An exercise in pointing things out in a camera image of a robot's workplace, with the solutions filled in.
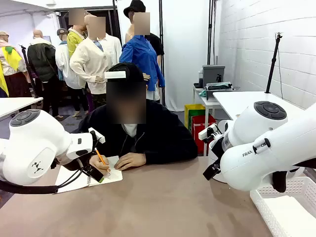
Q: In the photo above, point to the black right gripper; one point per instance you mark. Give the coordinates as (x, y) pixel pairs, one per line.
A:
(217, 148)

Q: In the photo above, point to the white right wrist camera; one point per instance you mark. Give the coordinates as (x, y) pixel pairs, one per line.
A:
(206, 132)

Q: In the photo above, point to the mannequin in cream jacket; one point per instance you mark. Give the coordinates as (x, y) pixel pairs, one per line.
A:
(91, 59)

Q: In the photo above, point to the mannequin in yellow shirt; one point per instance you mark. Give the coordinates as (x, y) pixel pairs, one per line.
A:
(72, 42)

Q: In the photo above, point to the large white desk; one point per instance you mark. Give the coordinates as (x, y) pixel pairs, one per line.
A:
(232, 101)

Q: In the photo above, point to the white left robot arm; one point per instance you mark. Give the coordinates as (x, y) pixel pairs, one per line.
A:
(32, 138)

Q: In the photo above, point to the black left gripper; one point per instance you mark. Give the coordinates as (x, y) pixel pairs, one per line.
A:
(74, 166)

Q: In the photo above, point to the white spiral notebook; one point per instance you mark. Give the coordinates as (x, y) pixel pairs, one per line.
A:
(113, 176)

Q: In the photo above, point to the black light stand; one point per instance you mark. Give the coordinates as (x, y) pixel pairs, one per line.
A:
(210, 29)

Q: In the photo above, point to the black backdrop pole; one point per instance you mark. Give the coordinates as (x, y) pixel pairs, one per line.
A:
(161, 24)

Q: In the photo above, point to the black bucket hat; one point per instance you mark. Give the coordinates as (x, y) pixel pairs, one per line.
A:
(135, 6)

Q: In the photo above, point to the thin black tripod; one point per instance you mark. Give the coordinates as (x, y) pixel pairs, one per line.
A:
(26, 61)

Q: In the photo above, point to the mannequin in black t-shirt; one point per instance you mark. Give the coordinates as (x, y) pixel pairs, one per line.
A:
(156, 44)

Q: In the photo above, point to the capped mannequin in white shirt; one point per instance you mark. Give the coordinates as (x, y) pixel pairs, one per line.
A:
(64, 66)

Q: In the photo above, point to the black baseball cap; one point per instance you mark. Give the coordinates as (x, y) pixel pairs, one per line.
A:
(130, 69)

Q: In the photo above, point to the person's left hand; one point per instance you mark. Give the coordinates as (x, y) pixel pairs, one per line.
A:
(133, 160)

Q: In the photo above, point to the black camera tripod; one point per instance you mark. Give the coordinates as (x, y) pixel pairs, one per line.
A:
(272, 64)

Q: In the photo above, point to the person's right hand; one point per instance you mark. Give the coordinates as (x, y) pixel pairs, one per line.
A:
(96, 164)

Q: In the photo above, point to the green bag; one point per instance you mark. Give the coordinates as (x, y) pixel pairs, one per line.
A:
(197, 111)

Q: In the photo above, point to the grey box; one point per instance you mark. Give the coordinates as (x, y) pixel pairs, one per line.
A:
(213, 74)

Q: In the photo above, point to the small black dispenser bottle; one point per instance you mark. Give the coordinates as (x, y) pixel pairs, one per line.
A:
(219, 78)

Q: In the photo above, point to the person in black jacket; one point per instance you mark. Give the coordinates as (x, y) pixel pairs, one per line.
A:
(158, 128)

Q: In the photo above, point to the yellow bag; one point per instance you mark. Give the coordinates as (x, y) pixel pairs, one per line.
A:
(188, 118)

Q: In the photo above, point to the grey tray with green contents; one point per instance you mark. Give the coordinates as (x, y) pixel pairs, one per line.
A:
(218, 86)

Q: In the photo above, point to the teal cloth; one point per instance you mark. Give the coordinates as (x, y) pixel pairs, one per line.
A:
(203, 93)

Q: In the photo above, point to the black doorway pole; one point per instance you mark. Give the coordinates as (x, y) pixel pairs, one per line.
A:
(114, 14)

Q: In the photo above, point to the white head-mounted camera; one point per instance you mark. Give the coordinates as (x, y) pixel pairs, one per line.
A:
(114, 74)

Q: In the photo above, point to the orange pencil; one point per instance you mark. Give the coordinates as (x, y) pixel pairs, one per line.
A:
(100, 155)

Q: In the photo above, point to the white background table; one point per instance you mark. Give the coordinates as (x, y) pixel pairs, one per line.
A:
(14, 103)

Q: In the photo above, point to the small white side table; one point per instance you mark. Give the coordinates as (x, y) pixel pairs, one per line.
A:
(209, 103)

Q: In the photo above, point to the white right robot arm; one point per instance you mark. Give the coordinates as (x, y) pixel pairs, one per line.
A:
(271, 158)

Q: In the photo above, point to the mannequin in blue shirt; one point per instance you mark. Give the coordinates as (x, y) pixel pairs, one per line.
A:
(140, 56)

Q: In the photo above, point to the white perforated plastic basket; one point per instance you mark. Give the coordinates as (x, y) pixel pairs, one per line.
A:
(256, 197)

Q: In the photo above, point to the white paper stack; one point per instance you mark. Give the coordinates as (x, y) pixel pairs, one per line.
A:
(291, 217)

